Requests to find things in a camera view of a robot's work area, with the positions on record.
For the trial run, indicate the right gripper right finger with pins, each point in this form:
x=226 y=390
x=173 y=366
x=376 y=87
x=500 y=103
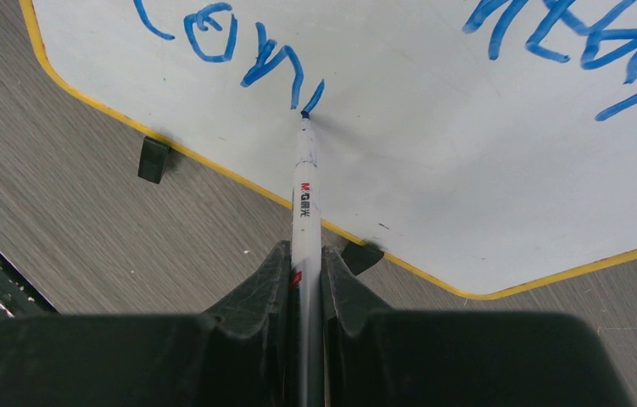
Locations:
x=378 y=355

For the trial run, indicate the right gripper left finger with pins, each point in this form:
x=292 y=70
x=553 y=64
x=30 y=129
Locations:
x=232 y=354

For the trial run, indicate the white marker pen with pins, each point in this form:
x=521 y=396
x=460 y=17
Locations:
x=306 y=267

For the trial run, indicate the yellow framed whiteboard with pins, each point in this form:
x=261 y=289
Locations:
x=487 y=146

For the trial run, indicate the black whiteboard foot clip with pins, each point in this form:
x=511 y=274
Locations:
x=361 y=257
x=153 y=160

